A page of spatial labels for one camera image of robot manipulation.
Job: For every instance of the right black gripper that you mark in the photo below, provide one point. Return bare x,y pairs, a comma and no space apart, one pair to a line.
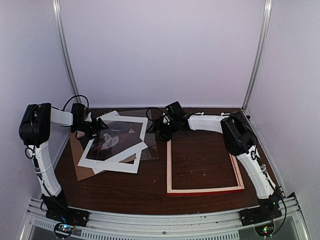
160,128

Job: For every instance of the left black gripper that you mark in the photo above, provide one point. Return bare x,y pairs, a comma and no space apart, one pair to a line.
97,128

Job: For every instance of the white photo mat board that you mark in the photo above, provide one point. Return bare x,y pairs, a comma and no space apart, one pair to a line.
128,165

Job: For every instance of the clear acrylic sheet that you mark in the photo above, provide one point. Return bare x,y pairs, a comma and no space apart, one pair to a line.
150,153

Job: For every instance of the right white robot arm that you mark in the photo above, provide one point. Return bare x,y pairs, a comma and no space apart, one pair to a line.
239,140

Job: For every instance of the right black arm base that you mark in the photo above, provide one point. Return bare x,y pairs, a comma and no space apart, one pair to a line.
268,209

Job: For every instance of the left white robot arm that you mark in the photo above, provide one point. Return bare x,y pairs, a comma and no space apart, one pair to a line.
35,131

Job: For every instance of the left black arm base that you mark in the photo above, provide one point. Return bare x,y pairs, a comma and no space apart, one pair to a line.
58,210

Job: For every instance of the canyon woman photo print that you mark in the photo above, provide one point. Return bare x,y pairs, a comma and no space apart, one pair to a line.
124,137

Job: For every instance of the left circuit board with leds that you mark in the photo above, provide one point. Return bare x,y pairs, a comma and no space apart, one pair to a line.
63,230

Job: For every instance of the circuit board with leds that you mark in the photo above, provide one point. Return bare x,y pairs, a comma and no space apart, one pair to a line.
63,230
264,230

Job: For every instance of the right circuit board with leds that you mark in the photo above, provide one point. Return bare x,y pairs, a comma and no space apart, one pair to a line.
264,230

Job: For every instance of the left aluminium corner post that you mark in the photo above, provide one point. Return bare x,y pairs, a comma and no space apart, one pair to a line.
65,53

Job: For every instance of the front aluminium rail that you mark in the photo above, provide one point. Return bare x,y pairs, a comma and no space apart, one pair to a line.
221,225

